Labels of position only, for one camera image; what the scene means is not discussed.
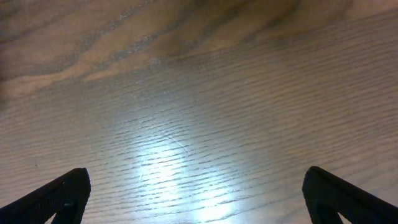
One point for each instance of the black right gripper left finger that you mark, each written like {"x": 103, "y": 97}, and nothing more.
{"x": 63, "y": 200}

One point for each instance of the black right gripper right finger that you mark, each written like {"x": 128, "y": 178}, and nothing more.
{"x": 328, "y": 198}

